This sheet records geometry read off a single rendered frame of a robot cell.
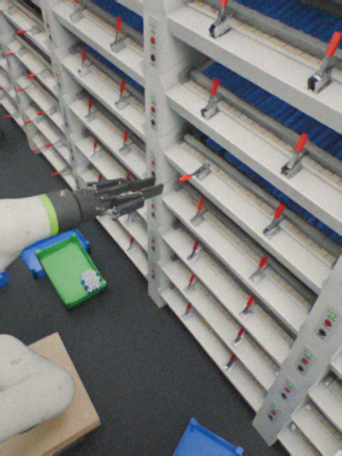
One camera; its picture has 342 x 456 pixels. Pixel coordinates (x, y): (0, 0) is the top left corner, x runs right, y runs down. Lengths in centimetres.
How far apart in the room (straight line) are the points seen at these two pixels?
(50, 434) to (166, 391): 53
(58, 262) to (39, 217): 115
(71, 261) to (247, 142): 127
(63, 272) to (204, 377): 80
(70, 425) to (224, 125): 95
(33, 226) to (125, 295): 112
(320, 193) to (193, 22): 47
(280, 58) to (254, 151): 20
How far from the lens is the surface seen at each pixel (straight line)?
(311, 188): 86
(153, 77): 115
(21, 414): 103
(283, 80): 80
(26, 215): 85
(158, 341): 179
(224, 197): 107
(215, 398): 171
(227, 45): 91
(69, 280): 196
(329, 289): 93
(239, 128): 98
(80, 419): 134
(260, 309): 130
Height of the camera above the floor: 159
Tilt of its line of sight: 47 degrees down
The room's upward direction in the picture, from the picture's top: 3 degrees clockwise
